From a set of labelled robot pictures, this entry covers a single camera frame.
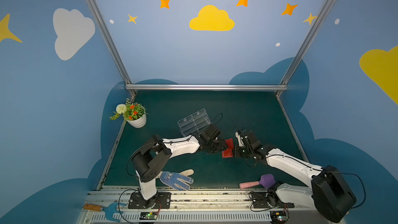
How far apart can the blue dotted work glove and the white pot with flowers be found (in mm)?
355

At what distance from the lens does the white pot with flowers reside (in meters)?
0.91

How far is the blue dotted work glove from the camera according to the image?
798 mm
